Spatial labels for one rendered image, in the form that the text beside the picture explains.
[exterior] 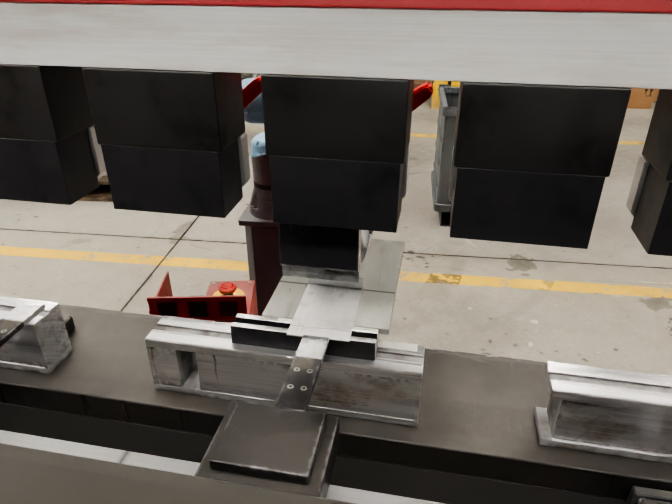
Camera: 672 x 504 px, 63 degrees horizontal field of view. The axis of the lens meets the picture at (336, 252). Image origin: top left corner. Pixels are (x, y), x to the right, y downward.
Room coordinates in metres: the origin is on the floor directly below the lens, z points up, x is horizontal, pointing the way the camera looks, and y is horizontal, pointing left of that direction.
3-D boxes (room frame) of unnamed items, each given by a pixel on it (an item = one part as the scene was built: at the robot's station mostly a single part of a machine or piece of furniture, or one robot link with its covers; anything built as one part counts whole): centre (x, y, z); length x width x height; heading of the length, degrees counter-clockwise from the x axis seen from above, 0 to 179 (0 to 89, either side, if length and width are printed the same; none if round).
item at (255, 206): (1.49, 0.18, 0.82); 0.15 x 0.15 x 0.10
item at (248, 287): (1.00, 0.28, 0.75); 0.20 x 0.16 x 0.18; 92
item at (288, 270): (0.60, 0.02, 1.13); 0.10 x 0.02 x 0.10; 79
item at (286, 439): (0.45, 0.05, 1.01); 0.26 x 0.12 x 0.05; 169
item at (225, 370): (0.61, 0.07, 0.92); 0.39 x 0.06 x 0.10; 79
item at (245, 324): (0.60, 0.04, 0.98); 0.20 x 0.03 x 0.03; 79
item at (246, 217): (1.49, 0.18, 0.39); 0.18 x 0.18 x 0.77; 83
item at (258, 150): (1.49, 0.18, 0.94); 0.13 x 0.12 x 0.14; 98
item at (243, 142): (0.63, 0.19, 1.26); 0.15 x 0.09 x 0.17; 79
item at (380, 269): (0.74, -0.01, 1.00); 0.26 x 0.18 x 0.01; 169
